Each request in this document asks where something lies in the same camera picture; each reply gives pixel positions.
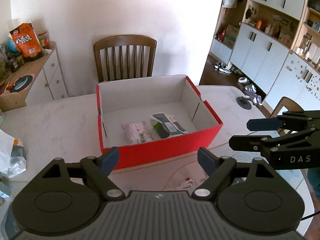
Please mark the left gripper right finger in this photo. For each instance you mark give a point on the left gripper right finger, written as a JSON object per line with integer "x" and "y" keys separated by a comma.
{"x": 220, "y": 172}

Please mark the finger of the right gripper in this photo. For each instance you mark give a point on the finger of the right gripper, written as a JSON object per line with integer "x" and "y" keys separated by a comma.
{"x": 250, "y": 143}
{"x": 302, "y": 121}

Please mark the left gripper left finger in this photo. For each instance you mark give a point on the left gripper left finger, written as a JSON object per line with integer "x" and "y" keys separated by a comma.
{"x": 96, "y": 172}

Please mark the pink printed snack bag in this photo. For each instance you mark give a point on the pink printed snack bag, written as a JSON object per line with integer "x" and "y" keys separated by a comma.
{"x": 137, "y": 132}

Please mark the green white snack pouch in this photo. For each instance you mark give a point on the green white snack pouch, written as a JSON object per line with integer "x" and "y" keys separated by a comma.
{"x": 166, "y": 126}

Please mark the silver foil snack bag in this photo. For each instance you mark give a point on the silver foil snack bag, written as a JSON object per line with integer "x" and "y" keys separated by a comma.
{"x": 184, "y": 185}

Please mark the blue gloved hand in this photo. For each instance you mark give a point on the blue gloved hand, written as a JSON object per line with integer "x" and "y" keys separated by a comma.
{"x": 313, "y": 175}

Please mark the black round table socket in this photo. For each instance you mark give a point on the black round table socket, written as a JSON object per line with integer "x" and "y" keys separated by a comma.
{"x": 244, "y": 103}

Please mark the red cardboard box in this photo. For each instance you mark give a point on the red cardboard box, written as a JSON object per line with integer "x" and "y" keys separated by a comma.
{"x": 134, "y": 100}

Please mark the white paper bag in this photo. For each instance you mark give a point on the white paper bag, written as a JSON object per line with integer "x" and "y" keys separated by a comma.
{"x": 13, "y": 156}

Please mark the white sideboard cabinet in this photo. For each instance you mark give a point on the white sideboard cabinet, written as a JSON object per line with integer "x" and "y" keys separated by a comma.
{"x": 36, "y": 82}

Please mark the brown wooden chair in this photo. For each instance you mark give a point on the brown wooden chair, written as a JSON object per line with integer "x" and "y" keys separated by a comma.
{"x": 124, "y": 57}

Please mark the hanging white tote bag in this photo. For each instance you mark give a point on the hanging white tote bag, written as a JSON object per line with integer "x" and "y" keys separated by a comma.
{"x": 229, "y": 4}

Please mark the orange snack bag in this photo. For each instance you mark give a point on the orange snack bag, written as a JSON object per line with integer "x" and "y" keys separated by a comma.
{"x": 26, "y": 42}

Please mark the red lid jar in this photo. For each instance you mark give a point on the red lid jar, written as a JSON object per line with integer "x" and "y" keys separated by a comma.
{"x": 43, "y": 38}

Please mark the white wall cabinets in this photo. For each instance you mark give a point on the white wall cabinets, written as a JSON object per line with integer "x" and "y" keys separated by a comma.
{"x": 275, "y": 44}

